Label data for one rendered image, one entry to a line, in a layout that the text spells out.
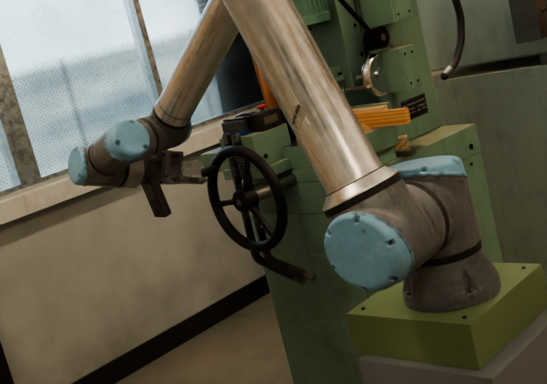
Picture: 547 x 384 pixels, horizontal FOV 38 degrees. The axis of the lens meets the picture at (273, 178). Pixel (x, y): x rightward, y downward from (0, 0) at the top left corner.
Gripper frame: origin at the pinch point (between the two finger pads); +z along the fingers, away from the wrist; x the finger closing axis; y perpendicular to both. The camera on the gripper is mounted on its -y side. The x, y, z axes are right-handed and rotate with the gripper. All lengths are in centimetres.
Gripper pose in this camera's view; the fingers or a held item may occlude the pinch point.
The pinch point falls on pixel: (202, 182)
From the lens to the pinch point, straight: 209.9
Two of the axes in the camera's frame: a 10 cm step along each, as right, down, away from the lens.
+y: 0.2, -10.0, 0.6
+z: 7.5, 0.5, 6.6
